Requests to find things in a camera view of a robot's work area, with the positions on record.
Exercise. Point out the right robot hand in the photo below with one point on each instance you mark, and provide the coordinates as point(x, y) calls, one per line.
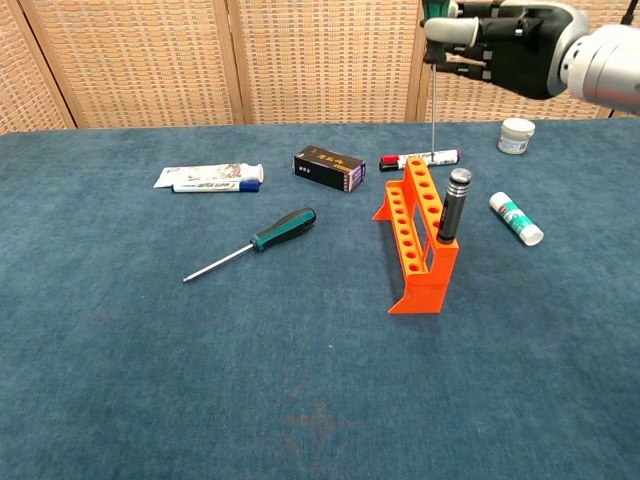
point(525, 55)

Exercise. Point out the silver black precision screwdriver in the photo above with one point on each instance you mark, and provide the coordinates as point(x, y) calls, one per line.
point(450, 215)

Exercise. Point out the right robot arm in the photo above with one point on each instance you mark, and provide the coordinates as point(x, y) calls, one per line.
point(610, 65)

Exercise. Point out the rattan folding screen panel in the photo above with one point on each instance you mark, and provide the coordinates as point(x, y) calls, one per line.
point(140, 60)
point(25, 75)
point(325, 60)
point(475, 102)

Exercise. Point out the small white jar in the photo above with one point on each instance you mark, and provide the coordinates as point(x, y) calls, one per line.
point(515, 140)

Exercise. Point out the white green glue stick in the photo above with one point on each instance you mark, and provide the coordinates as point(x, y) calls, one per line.
point(515, 217)

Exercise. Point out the red capped white marker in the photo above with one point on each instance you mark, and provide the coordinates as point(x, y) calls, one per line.
point(390, 160)

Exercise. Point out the black capped white marker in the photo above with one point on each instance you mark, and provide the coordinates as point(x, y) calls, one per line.
point(387, 168)

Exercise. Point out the black cardboard box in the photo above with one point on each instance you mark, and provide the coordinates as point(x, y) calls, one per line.
point(320, 170)

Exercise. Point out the orange tool holder rack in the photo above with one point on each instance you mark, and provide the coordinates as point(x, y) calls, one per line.
point(425, 295)

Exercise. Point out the large green black screwdriver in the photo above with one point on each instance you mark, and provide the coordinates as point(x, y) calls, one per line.
point(285, 227)

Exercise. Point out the blue capped white marker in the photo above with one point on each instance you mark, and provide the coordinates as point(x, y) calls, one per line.
point(215, 186)

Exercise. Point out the white toothpaste tube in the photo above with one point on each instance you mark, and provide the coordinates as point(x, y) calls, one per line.
point(200, 174)

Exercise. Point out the blue felt table cover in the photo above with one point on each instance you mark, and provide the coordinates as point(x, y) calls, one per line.
point(150, 375)

